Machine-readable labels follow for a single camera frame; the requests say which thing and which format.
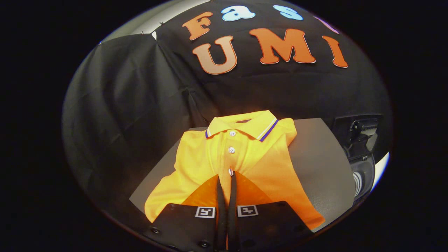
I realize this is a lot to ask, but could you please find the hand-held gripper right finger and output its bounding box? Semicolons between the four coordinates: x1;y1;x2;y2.
227;171;314;252

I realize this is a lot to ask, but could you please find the orange polo shirt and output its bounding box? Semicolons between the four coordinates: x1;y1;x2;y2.
144;110;326;231

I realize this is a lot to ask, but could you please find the black backdrop cloth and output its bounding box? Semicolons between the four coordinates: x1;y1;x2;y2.
62;0;392;224

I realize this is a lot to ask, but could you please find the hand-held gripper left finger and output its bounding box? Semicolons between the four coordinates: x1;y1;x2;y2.
143;174;226;252

